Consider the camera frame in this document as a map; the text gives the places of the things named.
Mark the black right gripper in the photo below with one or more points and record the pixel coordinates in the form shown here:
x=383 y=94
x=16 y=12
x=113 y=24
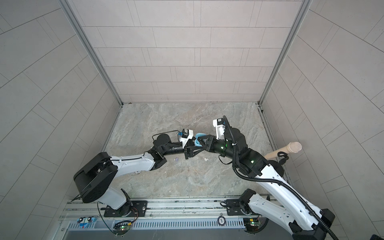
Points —
x=209 y=138

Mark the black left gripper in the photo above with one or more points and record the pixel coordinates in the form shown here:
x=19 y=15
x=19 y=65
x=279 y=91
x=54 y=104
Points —
x=187 y=152

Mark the light blue earbud charging case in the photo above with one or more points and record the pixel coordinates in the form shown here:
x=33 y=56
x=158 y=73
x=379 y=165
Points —
x=199 y=141

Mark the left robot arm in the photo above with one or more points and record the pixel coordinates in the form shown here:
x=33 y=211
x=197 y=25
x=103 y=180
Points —
x=94 y=179

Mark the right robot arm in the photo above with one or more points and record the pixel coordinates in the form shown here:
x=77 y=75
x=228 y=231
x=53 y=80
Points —
x=251 y=166

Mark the black round stand base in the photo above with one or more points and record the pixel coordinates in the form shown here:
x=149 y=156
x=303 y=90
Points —
x=278 y=165

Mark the small round speaker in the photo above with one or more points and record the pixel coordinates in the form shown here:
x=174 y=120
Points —
x=221 y=221

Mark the right green circuit board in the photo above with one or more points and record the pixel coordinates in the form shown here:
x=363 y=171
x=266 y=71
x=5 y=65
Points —
x=252 y=225

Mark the green circuit board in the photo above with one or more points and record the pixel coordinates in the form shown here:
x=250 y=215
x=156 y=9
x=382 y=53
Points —
x=123 y=226
x=252 y=225

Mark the left green circuit board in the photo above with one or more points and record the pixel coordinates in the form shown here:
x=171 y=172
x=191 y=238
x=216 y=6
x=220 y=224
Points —
x=123 y=226

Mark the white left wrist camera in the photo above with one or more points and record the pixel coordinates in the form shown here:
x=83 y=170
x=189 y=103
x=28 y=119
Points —
x=184 y=136

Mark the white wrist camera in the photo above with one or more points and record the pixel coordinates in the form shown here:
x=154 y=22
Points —
x=219 y=125
x=184 y=136

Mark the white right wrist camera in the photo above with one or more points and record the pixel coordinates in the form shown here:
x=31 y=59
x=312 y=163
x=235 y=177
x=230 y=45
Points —
x=219 y=125

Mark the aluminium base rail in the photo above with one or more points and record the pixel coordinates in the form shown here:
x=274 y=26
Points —
x=184 y=208

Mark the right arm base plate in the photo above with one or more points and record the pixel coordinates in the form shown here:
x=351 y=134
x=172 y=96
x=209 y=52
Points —
x=236 y=208

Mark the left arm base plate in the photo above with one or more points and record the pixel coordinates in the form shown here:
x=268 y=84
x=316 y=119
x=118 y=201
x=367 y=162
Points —
x=130 y=209

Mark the beige wooden handle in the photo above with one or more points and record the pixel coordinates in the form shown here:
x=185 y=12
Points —
x=292 y=147

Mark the aluminium corner frame post left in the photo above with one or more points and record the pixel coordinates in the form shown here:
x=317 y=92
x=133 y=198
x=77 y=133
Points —
x=69 y=13

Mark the aluminium corner frame post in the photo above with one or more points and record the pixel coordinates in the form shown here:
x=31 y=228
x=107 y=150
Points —
x=69 y=13
x=287 y=44

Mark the aluminium corner frame post right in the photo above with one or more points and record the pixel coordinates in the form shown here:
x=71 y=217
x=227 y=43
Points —
x=287 y=44

